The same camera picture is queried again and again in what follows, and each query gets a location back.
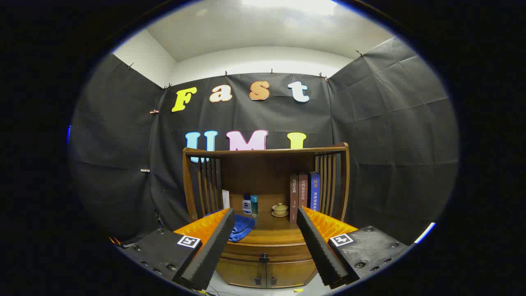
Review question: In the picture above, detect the folded blue towel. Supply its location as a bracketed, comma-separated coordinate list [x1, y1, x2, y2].
[204, 210, 256, 243]

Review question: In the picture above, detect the brown wooden cabinet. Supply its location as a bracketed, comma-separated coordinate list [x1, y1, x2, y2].
[182, 142, 350, 289]

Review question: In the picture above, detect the reddish brown book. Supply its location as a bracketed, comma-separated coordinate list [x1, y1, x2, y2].
[298, 173, 309, 208]

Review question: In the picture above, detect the blue book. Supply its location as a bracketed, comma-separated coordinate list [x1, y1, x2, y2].
[308, 171, 321, 212]

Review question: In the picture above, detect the wooden countertop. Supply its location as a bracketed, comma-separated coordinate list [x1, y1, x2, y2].
[205, 212, 307, 245]

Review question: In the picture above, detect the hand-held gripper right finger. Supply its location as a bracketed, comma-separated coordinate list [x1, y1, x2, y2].
[296, 206, 413, 289]

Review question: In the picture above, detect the brown wooden drawer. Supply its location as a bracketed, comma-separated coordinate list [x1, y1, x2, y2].
[221, 242, 317, 264]

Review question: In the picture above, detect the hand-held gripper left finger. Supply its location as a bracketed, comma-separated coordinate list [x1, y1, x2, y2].
[113, 208, 236, 291]

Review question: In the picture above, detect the wooden cabinet door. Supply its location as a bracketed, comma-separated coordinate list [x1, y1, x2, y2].
[266, 259, 318, 289]
[215, 258, 267, 288]

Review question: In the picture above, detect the white appliance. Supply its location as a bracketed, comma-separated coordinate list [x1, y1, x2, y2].
[414, 222, 436, 244]

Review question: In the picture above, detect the dark brown book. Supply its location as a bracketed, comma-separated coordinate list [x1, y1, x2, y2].
[290, 173, 299, 224]

